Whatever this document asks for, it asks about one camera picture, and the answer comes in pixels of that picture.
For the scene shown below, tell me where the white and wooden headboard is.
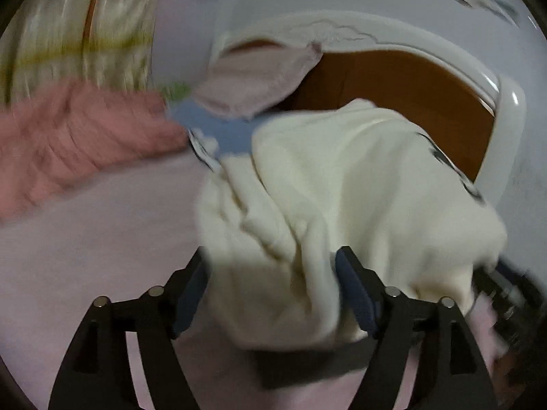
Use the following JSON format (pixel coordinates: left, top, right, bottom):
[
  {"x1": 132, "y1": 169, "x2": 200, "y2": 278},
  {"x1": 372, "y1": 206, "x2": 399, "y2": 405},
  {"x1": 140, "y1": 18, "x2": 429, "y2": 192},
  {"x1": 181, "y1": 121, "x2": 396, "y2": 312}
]
[{"x1": 209, "y1": 11, "x2": 526, "y2": 193}]

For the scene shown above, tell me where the pink plaid quilt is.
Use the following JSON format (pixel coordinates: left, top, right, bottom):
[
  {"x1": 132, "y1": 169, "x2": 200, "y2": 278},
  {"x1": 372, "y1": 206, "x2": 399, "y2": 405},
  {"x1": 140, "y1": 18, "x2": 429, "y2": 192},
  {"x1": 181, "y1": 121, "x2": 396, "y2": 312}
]
[{"x1": 0, "y1": 79, "x2": 191, "y2": 223}]

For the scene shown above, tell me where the green cloth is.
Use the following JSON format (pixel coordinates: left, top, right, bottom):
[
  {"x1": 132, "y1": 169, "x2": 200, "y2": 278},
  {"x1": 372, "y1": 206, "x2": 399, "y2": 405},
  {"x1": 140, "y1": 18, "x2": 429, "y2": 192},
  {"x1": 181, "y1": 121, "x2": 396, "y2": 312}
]
[{"x1": 160, "y1": 82, "x2": 191, "y2": 103}]

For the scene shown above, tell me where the pink bed sheet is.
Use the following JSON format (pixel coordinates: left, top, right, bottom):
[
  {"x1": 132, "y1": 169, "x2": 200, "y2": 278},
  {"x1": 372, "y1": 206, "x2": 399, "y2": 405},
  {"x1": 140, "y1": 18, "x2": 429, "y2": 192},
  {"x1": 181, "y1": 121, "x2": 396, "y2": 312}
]
[{"x1": 0, "y1": 154, "x2": 509, "y2": 410}]

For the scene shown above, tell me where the blue patterned pillow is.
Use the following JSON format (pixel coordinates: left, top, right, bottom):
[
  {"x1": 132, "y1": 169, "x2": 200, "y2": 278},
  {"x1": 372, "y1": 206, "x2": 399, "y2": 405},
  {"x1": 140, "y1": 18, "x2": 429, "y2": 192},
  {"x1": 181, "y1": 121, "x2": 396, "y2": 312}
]
[{"x1": 166, "y1": 98, "x2": 274, "y2": 172}]

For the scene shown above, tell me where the tree print curtain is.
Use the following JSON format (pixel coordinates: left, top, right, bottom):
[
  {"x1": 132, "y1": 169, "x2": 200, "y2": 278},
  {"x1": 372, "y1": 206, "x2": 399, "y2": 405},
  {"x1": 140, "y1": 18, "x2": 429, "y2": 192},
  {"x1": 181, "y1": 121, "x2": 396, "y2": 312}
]
[{"x1": 0, "y1": 0, "x2": 165, "y2": 103}]

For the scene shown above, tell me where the cream printed hoodie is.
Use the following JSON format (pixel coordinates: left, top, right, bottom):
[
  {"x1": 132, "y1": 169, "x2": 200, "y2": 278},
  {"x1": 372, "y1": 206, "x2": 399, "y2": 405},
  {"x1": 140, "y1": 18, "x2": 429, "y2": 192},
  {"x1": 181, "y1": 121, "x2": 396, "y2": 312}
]
[{"x1": 196, "y1": 98, "x2": 509, "y2": 351}]

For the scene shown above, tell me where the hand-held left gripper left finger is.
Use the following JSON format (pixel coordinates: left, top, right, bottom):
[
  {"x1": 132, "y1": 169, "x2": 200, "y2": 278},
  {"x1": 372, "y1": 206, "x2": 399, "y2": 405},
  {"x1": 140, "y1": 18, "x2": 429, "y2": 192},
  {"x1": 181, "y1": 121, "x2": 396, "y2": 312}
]
[{"x1": 48, "y1": 248, "x2": 210, "y2": 410}]

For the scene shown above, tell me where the pink pillow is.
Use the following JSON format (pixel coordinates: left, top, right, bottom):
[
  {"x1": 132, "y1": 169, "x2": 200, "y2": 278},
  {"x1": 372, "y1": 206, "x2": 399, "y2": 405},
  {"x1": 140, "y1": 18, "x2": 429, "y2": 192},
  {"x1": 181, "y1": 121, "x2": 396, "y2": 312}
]
[{"x1": 192, "y1": 42, "x2": 324, "y2": 120}]

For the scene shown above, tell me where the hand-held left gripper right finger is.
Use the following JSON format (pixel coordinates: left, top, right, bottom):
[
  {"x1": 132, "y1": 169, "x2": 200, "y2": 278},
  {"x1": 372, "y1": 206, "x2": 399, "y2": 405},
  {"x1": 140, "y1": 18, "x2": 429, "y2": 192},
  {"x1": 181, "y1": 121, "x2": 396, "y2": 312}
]
[{"x1": 334, "y1": 245, "x2": 498, "y2": 410}]

